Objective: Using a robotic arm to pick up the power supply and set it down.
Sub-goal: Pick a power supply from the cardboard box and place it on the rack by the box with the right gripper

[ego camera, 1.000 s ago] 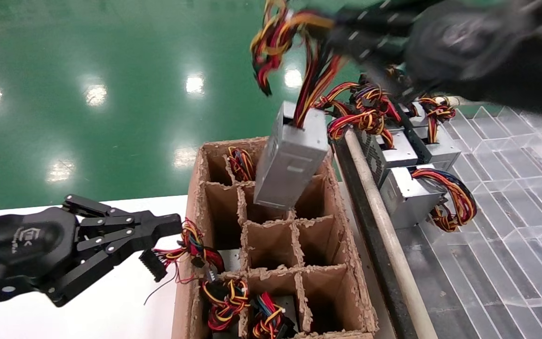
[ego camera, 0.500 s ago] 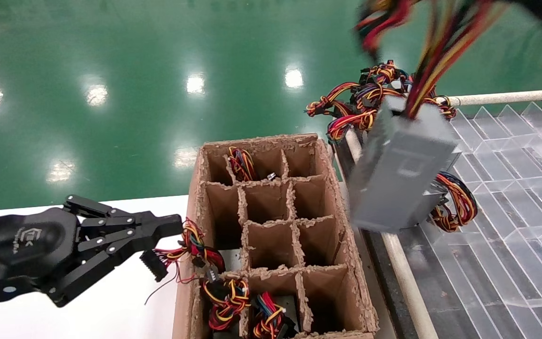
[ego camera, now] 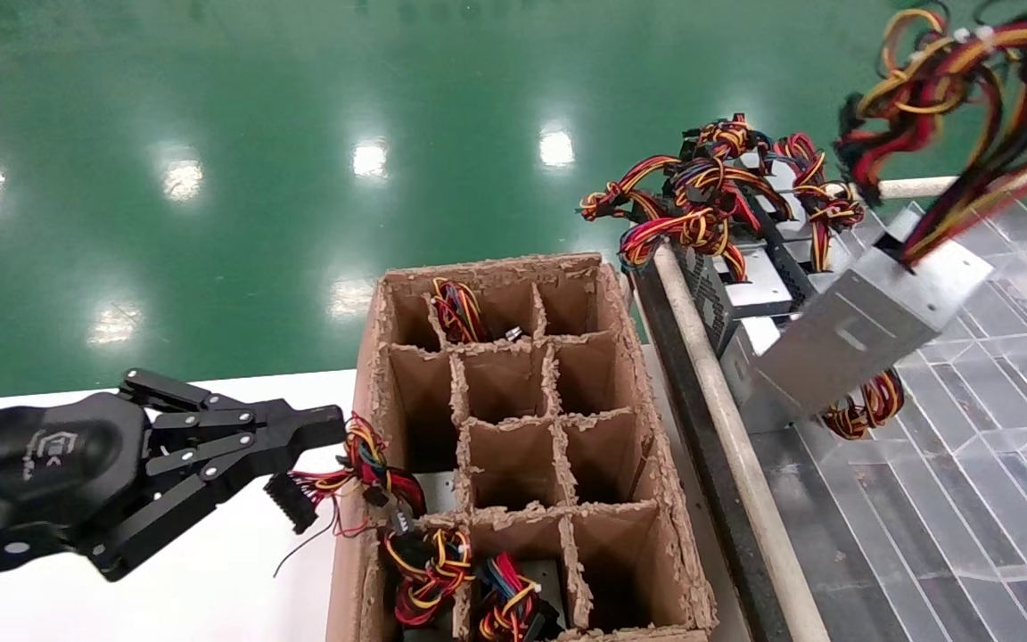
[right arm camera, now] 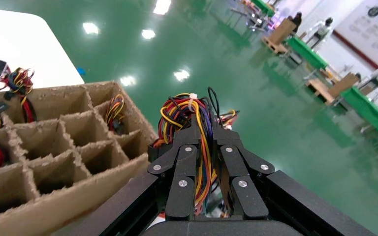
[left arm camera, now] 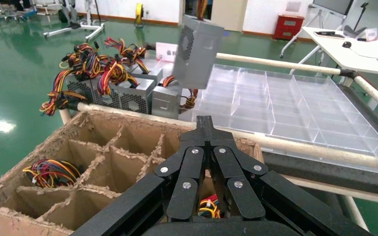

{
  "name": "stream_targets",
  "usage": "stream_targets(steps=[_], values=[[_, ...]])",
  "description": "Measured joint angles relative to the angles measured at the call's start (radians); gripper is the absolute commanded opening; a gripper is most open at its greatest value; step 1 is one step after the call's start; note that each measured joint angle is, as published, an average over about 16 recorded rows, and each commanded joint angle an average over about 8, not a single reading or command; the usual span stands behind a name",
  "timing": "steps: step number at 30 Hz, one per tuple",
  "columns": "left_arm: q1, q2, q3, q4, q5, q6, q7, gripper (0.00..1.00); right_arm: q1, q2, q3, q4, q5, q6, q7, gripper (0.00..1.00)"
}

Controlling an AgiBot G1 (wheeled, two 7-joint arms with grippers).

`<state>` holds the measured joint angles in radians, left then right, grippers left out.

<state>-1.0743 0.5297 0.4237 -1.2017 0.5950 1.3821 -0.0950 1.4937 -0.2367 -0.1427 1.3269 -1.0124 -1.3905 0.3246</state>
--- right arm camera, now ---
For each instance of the green covered table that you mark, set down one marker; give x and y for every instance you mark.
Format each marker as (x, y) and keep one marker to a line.
(264, 6)
(365, 107)
(306, 52)

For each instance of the cardboard box with dividers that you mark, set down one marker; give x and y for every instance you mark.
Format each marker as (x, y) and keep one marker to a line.
(78, 182)

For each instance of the wooden crate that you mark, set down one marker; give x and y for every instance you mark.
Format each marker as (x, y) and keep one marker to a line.
(332, 89)
(278, 34)

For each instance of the person in black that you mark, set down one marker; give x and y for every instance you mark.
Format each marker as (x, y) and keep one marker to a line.
(296, 20)

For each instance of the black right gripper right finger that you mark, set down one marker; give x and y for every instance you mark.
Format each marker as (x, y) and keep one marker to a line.
(247, 195)

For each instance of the power supply with black connector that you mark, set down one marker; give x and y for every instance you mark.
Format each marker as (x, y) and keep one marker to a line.
(19, 81)

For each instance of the white wall banner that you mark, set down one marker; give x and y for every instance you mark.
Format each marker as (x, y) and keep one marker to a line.
(375, 29)

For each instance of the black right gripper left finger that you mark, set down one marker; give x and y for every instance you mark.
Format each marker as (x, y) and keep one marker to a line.
(182, 182)

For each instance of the small blue floor object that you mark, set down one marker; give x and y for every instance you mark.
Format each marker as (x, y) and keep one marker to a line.
(80, 70)

